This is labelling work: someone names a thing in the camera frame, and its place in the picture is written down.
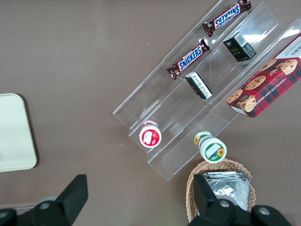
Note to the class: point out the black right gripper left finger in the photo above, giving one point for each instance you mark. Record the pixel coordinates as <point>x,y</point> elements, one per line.
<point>63,204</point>

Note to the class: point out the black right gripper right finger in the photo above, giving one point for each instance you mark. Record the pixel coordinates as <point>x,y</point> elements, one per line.
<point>211,212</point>

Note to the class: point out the oval wicker basket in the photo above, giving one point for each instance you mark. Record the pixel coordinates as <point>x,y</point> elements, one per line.
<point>192,188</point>

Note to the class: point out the beige plastic tray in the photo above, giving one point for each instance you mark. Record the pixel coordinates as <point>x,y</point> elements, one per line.
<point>14,131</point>

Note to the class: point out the silver foil packets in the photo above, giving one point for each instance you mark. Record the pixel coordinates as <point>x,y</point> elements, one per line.
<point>230,188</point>

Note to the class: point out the green lid yoghurt cup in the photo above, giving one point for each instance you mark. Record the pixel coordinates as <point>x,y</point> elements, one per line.
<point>212,150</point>

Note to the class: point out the red lid yoghurt cup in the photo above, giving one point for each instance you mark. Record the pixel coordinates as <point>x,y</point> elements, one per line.
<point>150,137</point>

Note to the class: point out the clear acrylic stepped stand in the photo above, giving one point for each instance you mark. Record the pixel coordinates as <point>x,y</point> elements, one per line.
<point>178,110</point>

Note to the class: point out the small black carton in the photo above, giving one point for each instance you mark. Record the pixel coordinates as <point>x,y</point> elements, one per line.
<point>238,48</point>
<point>198,86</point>

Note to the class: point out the red tartan cookie box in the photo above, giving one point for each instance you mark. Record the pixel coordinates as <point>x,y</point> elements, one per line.
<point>270,87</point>

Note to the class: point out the Snickers bar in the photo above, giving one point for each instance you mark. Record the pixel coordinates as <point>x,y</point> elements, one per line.
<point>227,18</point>
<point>189,58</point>

